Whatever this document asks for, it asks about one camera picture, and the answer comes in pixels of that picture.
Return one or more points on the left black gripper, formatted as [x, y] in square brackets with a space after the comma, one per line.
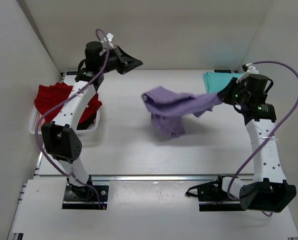
[128, 63]

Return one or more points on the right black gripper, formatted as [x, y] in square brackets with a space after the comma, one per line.
[223, 95]

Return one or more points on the purple t shirt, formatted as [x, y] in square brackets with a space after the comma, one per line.
[167, 108]

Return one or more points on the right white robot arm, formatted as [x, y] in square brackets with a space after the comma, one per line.
[269, 190]

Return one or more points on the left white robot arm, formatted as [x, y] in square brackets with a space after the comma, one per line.
[62, 147]

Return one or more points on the folded teal t shirt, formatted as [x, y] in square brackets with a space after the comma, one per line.
[217, 81]

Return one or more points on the right blue label sticker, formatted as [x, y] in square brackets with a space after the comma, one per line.
[223, 71]

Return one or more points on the black garment in basket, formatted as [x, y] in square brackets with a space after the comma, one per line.
[88, 122]

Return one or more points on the red t shirt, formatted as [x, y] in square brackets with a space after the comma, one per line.
[50, 96]

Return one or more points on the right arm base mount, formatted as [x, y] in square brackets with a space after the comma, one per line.
[212, 198]

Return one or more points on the aluminium table rail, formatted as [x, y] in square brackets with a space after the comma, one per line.
[155, 178]

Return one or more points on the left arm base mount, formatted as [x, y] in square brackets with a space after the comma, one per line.
[84, 198]

